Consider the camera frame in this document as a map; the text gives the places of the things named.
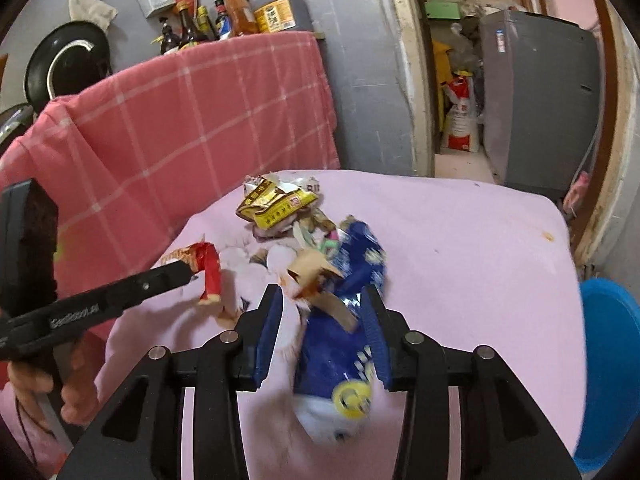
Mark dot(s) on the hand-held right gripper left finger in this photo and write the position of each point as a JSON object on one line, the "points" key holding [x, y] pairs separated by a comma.
{"points": [[267, 340]]}

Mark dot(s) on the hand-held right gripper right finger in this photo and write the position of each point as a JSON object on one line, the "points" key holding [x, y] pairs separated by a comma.
{"points": [[372, 340]]}

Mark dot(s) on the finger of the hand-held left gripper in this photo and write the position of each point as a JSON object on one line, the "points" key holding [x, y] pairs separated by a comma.
{"points": [[160, 280]]}

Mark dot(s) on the blue snack bag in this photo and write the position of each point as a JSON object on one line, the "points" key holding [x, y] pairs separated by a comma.
{"points": [[330, 360]]}

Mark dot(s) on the red snack wrapper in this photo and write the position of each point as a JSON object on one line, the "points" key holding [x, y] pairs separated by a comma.
{"points": [[210, 265]]}

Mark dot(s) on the brown paper scrap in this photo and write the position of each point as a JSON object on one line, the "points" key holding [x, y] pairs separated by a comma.
{"points": [[310, 265]]}

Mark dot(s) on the yellow snack wrapper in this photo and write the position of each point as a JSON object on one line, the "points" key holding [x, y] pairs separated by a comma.
{"points": [[270, 205]]}

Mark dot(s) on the blue plastic bucket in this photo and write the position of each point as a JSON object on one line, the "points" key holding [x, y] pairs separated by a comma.
{"points": [[610, 360]]}

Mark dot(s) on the person's left hand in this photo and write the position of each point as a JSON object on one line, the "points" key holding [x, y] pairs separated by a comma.
{"points": [[82, 380]]}

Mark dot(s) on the white crumpled tissue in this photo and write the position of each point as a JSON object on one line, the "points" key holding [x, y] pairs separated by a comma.
{"points": [[240, 265]]}

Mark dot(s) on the green pink wrapper scrap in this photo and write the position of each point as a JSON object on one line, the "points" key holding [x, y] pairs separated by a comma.
{"points": [[325, 240]]}

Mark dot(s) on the pink blanket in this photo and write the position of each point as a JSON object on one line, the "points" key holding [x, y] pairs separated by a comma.
{"points": [[475, 260]]}

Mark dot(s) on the pink checked cloth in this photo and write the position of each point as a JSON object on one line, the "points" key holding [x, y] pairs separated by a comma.
{"points": [[175, 135]]}

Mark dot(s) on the black wok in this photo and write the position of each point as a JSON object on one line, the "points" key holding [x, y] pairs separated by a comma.
{"points": [[75, 35]]}

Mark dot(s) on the white red sack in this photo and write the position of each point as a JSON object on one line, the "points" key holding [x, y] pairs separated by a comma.
{"points": [[462, 120]]}

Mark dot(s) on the small dark glass bottle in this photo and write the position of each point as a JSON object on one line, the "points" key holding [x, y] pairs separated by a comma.
{"points": [[169, 40]]}

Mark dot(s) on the beige cloth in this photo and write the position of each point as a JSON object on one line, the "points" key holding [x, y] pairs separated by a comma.
{"points": [[90, 7]]}

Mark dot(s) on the dark bottle with red cap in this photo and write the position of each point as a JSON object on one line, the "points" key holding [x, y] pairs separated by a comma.
{"points": [[189, 30]]}

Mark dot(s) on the pink rag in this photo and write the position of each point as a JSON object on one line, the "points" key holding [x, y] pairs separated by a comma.
{"points": [[577, 192]]}

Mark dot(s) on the yellow green bottle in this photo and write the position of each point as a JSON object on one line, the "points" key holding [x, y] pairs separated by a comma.
{"points": [[206, 22]]}

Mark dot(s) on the blue label bottle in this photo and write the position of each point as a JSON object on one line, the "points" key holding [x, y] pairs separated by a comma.
{"points": [[223, 20]]}

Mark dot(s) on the yellow plastic bag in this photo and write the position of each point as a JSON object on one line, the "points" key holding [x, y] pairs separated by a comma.
{"points": [[442, 70]]}

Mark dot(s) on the orange sauce bottle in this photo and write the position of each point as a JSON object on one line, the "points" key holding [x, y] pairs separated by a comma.
{"points": [[240, 12]]}

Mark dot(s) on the grey refrigerator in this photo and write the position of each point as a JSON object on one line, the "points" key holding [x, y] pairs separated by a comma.
{"points": [[540, 110]]}

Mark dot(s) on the green box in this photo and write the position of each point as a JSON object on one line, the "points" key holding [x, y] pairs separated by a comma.
{"points": [[442, 10]]}

